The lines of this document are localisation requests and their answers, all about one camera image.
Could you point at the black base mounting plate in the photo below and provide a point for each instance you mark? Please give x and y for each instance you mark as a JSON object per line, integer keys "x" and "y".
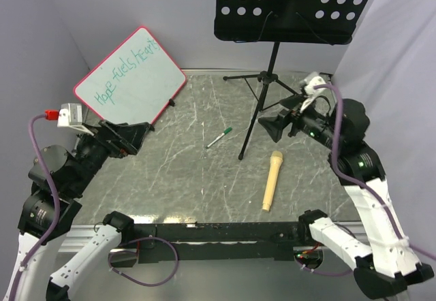
{"x": 218, "y": 241}

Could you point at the beige toy microphone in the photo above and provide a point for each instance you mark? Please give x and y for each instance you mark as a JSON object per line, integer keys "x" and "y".
{"x": 276, "y": 161}

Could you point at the green capped whiteboard marker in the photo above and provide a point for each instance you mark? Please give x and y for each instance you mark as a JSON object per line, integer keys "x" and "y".
{"x": 220, "y": 136}

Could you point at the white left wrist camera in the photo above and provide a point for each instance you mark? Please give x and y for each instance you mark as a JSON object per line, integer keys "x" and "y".
{"x": 69, "y": 116}

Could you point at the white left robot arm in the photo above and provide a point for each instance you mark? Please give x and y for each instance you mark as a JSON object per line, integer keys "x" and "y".
{"x": 59, "y": 179}

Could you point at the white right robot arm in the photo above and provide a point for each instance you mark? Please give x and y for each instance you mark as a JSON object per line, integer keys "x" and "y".
{"x": 387, "y": 265}

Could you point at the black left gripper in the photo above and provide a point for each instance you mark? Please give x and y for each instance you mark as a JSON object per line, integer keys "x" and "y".
{"x": 119, "y": 139}

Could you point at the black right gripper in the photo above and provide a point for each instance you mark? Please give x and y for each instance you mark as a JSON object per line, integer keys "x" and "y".
{"x": 274, "y": 126}

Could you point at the black music stand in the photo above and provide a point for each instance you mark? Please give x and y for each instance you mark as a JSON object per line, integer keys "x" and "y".
{"x": 331, "y": 22}

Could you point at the pink framed whiteboard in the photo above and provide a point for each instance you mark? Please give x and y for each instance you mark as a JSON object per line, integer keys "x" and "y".
{"x": 134, "y": 84}

